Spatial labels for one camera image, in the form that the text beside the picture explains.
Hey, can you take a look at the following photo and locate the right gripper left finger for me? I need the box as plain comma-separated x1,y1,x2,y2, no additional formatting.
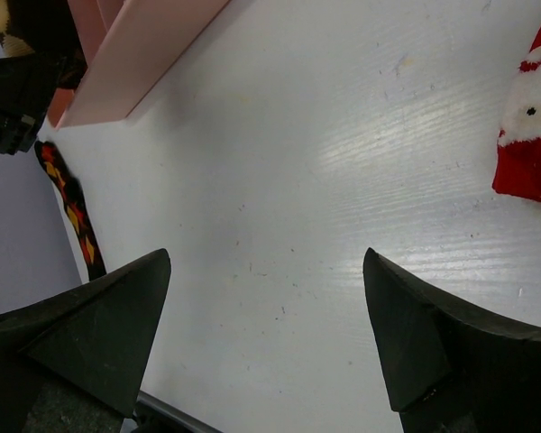
0,249,171,418

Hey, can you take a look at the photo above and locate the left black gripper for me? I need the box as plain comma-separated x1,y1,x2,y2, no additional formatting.
0,53,65,155

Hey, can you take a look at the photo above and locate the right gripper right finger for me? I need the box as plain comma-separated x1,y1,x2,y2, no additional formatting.
363,249,541,410

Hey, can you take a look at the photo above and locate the brown yellow argyle sock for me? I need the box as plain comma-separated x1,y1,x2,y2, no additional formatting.
0,0,87,90

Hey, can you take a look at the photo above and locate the red orange argyle sock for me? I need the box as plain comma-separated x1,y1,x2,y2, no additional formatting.
34,141,106,281

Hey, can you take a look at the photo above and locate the pink divided organizer box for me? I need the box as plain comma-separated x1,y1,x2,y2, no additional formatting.
48,0,228,129

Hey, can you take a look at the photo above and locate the red christmas sock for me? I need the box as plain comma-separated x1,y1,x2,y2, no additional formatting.
492,27,541,203

